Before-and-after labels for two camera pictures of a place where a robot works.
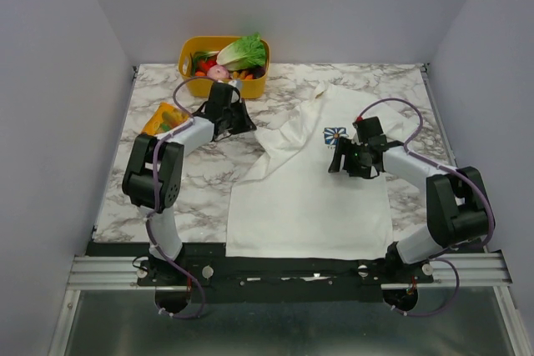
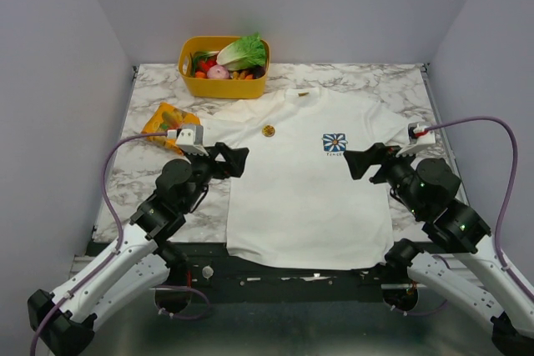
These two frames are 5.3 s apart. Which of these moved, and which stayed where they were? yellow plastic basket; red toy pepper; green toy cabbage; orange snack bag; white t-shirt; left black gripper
Moved: left black gripper; white t-shirt
Stayed: red toy pepper; green toy cabbage; yellow plastic basket; orange snack bag
